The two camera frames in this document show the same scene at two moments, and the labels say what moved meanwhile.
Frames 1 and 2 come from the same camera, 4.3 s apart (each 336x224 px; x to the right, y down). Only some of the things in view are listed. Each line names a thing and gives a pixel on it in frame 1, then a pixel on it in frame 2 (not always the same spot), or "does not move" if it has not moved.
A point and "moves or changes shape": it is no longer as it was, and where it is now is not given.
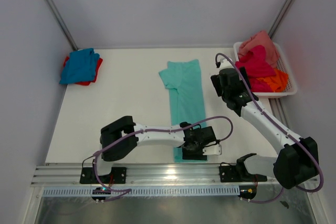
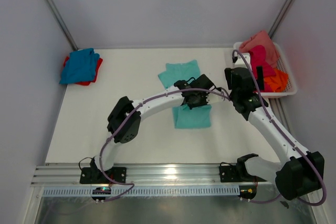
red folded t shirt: [98, 62] does not move
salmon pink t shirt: [261, 38] does not move
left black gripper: [198, 156] to [203, 103]
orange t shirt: [279, 82] does not move
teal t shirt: [184, 79] moves or changes shape
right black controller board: [247, 191] does not move
